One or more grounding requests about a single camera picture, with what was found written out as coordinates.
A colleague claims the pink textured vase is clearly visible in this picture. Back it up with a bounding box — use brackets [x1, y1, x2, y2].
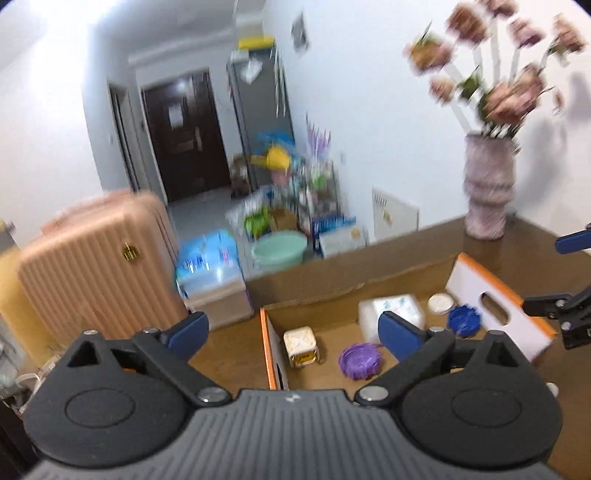
[463, 132, 517, 241]

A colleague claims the dark brown door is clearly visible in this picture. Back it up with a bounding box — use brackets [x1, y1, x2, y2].
[141, 69, 232, 204]

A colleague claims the dried pink rose bouquet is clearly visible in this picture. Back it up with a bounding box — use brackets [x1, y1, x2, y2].
[403, 0, 587, 139]

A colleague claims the blue round container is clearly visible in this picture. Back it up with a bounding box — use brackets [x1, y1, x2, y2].
[448, 305, 484, 339]

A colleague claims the yellow watering can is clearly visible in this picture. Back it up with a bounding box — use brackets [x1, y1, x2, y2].
[250, 144, 291, 171]

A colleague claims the paper sheet on refrigerator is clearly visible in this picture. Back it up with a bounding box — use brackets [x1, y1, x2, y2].
[241, 58, 264, 85]

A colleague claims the purple round container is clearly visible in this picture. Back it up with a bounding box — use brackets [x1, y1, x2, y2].
[338, 342, 384, 380]

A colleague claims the pink ribbed suitcase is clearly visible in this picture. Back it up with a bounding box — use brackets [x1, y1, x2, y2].
[17, 189, 188, 344]

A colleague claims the purple decorative plant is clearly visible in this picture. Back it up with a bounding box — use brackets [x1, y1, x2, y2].
[305, 113, 332, 160]

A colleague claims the white charger with cable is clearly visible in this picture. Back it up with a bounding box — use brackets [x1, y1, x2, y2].
[16, 355, 63, 409]

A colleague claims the wire shelf rack with bottles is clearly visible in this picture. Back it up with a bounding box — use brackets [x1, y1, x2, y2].
[277, 159, 342, 236]

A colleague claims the white tape roll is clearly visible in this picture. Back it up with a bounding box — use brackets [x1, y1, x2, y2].
[427, 293, 456, 316]

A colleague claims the white tissue pack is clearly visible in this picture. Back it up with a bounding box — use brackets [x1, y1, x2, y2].
[358, 293, 426, 344]

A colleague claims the framed wall picture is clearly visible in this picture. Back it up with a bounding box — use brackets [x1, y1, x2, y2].
[291, 11, 309, 51]

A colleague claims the side door frame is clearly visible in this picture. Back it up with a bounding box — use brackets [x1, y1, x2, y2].
[108, 80, 141, 192]

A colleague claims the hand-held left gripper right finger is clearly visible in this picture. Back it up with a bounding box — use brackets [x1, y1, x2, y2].
[353, 311, 532, 409]

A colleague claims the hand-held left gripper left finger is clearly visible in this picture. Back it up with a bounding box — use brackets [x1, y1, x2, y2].
[54, 311, 233, 409]

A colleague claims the green white packet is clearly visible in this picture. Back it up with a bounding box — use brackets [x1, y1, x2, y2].
[226, 194, 271, 241]

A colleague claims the yellow thermos bottle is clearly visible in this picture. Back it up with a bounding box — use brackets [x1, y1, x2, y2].
[0, 222, 29, 333]

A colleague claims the blue white carton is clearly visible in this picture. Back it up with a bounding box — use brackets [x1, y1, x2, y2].
[311, 216, 368, 259]

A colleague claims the blue tissue pack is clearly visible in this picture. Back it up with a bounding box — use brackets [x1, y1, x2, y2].
[175, 229, 245, 296]

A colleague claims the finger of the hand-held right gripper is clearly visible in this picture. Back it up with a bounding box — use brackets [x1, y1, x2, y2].
[555, 224, 591, 254]
[523, 286, 591, 350]

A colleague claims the white square tin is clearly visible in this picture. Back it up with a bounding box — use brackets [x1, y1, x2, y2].
[283, 326, 322, 368]

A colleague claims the green plastic basin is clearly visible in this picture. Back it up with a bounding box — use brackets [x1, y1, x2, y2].
[252, 231, 308, 271]

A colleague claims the grey refrigerator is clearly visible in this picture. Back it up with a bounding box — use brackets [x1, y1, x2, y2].
[226, 46, 296, 185]

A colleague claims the red orange cardboard box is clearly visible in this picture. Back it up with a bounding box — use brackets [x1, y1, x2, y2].
[259, 251, 559, 393]

